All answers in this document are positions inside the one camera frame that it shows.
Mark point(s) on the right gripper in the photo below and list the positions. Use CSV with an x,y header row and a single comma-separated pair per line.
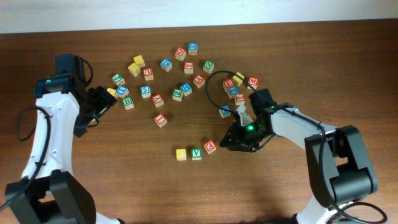
x,y
235,139

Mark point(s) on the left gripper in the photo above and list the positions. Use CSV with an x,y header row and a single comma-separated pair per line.
x,y
101,99

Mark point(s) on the green V block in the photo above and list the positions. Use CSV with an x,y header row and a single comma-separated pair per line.
x,y
196,154

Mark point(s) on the yellow C block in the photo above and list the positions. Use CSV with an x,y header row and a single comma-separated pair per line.
x,y
181,154

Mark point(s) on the green R block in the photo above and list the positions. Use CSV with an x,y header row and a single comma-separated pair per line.
x,y
210,146

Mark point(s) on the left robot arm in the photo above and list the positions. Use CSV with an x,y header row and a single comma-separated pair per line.
x,y
66,107

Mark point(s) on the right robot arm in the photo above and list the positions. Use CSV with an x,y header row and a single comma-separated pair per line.
x,y
340,171

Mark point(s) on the yellow block left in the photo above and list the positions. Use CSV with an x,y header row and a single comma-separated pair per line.
x,y
112,92

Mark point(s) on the blue L block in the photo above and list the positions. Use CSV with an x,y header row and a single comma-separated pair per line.
x,y
122,91

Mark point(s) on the green B block centre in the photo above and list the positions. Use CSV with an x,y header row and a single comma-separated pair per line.
x,y
127,103

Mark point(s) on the green J block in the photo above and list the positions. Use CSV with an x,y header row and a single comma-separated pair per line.
x,y
118,79

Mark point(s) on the blue P block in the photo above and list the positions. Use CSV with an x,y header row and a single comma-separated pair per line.
x,y
225,111

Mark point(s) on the blue 5 block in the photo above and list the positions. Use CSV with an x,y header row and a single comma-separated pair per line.
x,y
145,91

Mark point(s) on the yellow block lower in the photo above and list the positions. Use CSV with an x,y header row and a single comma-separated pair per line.
x,y
134,69

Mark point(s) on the red 3 block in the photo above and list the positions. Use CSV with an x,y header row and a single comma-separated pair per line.
x,y
240,99

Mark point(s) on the blue T block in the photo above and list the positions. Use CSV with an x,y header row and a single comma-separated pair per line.
x,y
232,92

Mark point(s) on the red U block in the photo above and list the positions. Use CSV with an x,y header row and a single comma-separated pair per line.
x,y
148,74

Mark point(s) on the yellow block upper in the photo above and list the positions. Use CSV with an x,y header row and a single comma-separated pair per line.
x,y
139,61

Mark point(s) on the red K block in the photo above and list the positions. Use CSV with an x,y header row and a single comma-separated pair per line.
x,y
158,100

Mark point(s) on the red E block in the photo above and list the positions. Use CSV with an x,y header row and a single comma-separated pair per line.
x,y
228,84

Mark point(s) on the red I block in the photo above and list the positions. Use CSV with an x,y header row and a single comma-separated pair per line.
x,y
160,120

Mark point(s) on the yellow block near E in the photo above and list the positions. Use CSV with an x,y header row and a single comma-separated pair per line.
x,y
238,78

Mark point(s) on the red M block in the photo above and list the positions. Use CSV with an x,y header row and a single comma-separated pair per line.
x,y
253,82

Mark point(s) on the red A block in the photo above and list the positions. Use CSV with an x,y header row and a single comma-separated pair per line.
x,y
198,81

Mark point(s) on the blue H block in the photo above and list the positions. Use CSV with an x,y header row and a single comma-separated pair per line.
x,y
186,89

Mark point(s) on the green Z block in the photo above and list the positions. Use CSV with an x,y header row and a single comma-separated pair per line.
x,y
177,95

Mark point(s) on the blue D block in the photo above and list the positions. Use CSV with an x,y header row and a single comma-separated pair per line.
x,y
166,64

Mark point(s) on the green N block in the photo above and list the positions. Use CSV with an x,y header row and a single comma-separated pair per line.
x,y
208,66

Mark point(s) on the red Y block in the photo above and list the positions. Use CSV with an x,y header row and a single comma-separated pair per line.
x,y
188,67

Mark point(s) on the red Q block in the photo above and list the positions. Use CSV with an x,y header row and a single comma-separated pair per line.
x,y
180,54

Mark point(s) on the blue X block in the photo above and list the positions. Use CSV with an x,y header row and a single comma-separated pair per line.
x,y
192,48

